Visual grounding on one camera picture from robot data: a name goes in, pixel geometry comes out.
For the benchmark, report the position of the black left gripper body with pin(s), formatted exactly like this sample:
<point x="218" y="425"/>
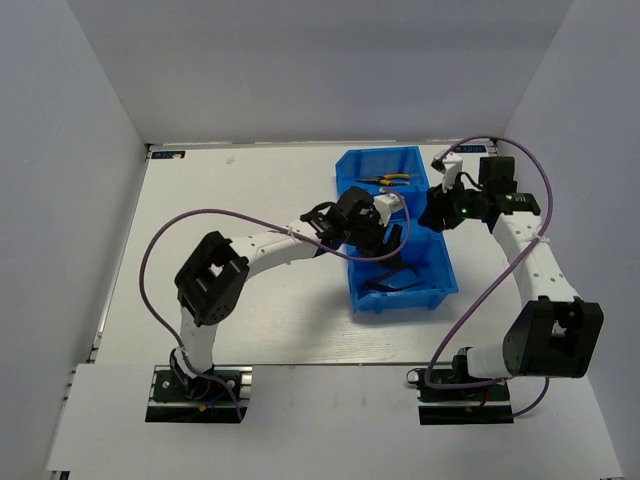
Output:
<point x="367" y="236"/>

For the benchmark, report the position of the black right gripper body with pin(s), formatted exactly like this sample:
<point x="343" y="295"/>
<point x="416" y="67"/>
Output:
<point x="457" y="205"/>

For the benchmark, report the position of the long brown hex key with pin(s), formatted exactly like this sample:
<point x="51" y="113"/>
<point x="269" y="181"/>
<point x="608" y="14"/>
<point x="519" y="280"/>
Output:
<point x="394" y="271"/>

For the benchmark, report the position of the yellow pliers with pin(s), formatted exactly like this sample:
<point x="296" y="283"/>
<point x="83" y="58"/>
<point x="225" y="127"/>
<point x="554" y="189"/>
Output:
<point x="380" y="181"/>
<point x="398" y="177"/>

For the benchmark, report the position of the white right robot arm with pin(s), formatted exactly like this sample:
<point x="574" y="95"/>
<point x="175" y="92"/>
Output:
<point x="556" y="332"/>

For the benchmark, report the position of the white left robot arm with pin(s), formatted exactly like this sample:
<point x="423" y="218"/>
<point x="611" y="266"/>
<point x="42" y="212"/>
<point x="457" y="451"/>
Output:
<point x="211" y="281"/>

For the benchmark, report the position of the blue three-compartment plastic bin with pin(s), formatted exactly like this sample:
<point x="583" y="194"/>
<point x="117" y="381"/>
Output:
<point x="422" y="274"/>

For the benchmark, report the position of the left table corner label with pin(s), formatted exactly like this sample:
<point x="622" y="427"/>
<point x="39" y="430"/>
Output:
<point x="171" y="154"/>

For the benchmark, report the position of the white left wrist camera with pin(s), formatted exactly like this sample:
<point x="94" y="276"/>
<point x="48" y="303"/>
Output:
<point x="387" y="204"/>

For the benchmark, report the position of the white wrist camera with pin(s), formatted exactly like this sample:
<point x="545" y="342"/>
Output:
<point x="449" y="164"/>
<point x="387" y="204"/>

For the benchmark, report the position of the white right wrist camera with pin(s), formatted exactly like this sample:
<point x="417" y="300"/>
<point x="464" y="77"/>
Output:
<point x="449" y="164"/>

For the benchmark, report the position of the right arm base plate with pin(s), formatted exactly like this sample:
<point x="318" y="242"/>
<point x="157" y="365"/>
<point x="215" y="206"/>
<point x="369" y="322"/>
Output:
<point x="489" y="405"/>

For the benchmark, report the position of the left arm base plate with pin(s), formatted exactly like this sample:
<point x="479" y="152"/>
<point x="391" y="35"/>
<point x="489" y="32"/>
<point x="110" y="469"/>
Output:
<point x="169" y="402"/>

